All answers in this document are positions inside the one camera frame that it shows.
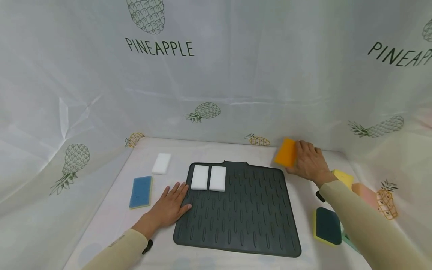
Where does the person's right hand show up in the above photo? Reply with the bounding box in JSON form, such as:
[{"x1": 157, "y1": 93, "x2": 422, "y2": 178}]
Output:
[{"x1": 285, "y1": 140, "x2": 338, "y2": 188}]

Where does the person's left hand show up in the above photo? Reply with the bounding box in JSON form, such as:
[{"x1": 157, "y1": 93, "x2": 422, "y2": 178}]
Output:
[{"x1": 131, "y1": 182, "x2": 192, "y2": 239}]

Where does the orange sponge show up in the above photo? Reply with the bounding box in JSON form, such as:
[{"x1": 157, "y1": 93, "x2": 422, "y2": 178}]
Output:
[{"x1": 273, "y1": 138, "x2": 297, "y2": 168}]

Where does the person's left forearm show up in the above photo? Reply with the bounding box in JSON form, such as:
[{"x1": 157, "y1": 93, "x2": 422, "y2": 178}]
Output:
[{"x1": 82, "y1": 229, "x2": 149, "y2": 270}]

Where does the person's right forearm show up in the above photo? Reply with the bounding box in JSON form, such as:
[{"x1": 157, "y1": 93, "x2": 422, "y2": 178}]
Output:
[{"x1": 319, "y1": 180, "x2": 432, "y2": 270}]

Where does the white sponge block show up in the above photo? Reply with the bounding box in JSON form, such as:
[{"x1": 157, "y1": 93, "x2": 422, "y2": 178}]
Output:
[
  {"x1": 190, "y1": 165, "x2": 210, "y2": 191},
  {"x1": 151, "y1": 153, "x2": 172, "y2": 175},
  {"x1": 209, "y1": 165, "x2": 227, "y2": 192}
]

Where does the blue sponge with yellow base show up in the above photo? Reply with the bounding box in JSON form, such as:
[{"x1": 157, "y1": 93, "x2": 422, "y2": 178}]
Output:
[{"x1": 129, "y1": 176, "x2": 153, "y2": 210}]

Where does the dark grey ribbed mat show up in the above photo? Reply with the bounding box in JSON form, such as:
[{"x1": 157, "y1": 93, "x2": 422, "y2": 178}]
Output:
[{"x1": 172, "y1": 160, "x2": 302, "y2": 258}]

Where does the dark green and yellow sponge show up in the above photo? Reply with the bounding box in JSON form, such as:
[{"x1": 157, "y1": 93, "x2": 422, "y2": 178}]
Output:
[{"x1": 313, "y1": 207, "x2": 342, "y2": 247}]

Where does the pink sponge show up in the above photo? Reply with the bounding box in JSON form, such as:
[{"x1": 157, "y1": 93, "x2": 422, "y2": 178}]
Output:
[{"x1": 351, "y1": 182, "x2": 378, "y2": 210}]

